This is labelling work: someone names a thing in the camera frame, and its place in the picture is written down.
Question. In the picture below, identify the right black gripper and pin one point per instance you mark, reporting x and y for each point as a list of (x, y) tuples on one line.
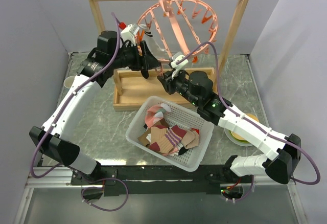
[(170, 81)]

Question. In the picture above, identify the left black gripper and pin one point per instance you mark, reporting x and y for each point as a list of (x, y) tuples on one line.
[(149, 60)]

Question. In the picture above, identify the white plastic basket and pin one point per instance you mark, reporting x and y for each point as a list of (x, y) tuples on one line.
[(182, 117)]

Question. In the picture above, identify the pink round clip hanger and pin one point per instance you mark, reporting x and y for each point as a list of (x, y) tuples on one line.
[(171, 9)]

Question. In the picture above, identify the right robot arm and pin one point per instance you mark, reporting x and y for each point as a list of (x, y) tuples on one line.
[(279, 153)]

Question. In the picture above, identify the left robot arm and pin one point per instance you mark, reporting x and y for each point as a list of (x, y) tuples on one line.
[(111, 53)]

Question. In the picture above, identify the pile of socks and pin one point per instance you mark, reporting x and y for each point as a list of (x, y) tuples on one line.
[(164, 139)]

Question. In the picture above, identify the light blue mug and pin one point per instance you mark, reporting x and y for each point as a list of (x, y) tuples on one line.
[(68, 82)]

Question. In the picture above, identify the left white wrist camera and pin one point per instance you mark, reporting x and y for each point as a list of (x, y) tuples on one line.
[(130, 33)]

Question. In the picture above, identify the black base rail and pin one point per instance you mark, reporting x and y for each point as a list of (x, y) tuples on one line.
[(149, 179)]

